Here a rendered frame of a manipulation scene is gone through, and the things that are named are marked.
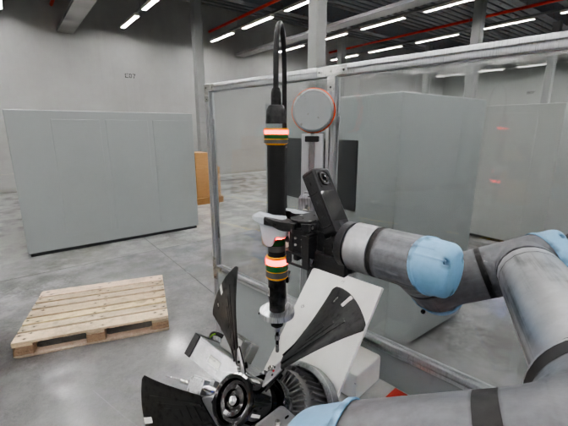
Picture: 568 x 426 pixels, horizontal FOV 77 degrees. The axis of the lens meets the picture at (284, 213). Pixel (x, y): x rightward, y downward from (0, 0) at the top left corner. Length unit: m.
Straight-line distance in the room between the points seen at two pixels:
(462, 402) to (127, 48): 13.25
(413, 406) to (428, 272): 0.26
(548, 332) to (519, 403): 0.12
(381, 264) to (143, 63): 13.05
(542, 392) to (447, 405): 0.05
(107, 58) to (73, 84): 1.31
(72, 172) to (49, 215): 0.69
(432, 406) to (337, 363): 0.87
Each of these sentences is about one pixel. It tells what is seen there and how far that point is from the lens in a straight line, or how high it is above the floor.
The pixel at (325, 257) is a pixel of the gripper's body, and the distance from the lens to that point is 0.58.
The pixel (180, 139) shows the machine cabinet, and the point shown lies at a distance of 6.45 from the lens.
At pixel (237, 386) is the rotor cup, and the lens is 0.91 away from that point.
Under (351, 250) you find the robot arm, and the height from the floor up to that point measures 1.65.
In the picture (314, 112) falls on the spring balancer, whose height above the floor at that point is 1.87.
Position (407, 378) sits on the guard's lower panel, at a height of 0.89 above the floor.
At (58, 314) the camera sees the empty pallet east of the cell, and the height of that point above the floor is 0.14.
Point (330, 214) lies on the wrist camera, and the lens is 0.57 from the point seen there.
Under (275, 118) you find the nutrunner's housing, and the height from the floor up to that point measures 1.84.
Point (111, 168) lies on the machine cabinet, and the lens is 6.16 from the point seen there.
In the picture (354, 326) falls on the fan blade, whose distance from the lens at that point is 0.80.
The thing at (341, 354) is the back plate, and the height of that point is 1.19.
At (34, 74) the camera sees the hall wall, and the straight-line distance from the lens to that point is 12.77.
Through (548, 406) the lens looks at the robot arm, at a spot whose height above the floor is 1.69.
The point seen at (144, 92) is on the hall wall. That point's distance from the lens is 13.27.
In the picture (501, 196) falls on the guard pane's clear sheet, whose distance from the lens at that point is 1.21.
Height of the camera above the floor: 1.82
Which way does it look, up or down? 14 degrees down
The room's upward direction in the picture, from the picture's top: straight up
